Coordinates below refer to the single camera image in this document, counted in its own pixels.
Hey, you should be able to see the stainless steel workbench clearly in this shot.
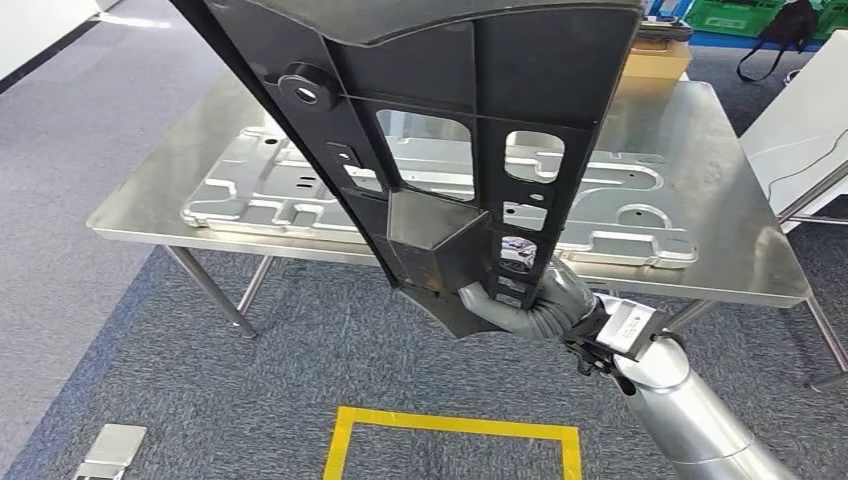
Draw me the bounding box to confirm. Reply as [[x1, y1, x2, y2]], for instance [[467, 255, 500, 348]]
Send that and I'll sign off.
[[86, 62, 848, 393]]

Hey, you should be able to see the stamped silver metal plate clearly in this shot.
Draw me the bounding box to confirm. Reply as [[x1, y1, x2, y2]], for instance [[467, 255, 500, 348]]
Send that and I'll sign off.
[[179, 125, 701, 270]]

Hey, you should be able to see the black plastic panel part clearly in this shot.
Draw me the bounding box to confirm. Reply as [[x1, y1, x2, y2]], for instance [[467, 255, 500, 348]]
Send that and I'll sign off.
[[168, 0, 646, 341]]

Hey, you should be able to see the green plastic crate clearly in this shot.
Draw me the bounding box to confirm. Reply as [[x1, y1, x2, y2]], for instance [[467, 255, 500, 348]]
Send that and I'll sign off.
[[681, 0, 790, 38], [814, 0, 848, 42]]

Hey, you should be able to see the black bag with strap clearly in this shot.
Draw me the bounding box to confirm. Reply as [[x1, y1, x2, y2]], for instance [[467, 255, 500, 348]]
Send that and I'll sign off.
[[735, 0, 820, 85]]

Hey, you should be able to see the thin black cable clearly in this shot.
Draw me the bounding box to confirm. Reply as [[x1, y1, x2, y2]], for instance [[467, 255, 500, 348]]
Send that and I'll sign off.
[[767, 128, 848, 195]]

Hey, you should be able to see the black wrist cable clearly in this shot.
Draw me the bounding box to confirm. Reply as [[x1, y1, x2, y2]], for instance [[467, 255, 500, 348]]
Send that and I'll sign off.
[[561, 323, 641, 399]]

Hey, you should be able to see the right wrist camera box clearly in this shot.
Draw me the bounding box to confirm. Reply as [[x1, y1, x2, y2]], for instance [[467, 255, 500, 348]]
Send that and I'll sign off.
[[592, 295, 670, 364]]

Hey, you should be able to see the brown cardboard box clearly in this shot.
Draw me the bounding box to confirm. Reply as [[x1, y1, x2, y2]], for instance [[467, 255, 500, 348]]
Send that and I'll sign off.
[[621, 38, 694, 81]]

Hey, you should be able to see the yellow floor tape square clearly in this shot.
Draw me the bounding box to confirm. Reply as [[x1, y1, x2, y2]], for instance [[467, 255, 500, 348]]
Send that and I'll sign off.
[[321, 405, 585, 480]]

